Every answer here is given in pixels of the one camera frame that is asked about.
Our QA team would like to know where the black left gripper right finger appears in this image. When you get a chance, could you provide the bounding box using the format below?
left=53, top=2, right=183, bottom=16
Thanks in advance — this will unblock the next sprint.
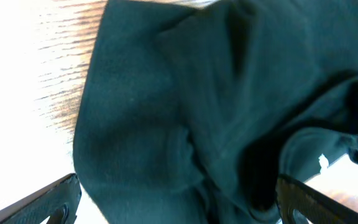
left=276, top=174, right=358, bottom=224

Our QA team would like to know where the black t-shirt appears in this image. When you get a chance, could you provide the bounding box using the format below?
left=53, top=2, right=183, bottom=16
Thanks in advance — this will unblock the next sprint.
left=73, top=0, right=358, bottom=224

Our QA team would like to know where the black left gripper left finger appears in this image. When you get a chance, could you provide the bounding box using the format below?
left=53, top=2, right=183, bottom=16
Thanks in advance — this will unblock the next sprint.
left=0, top=173, right=82, bottom=224

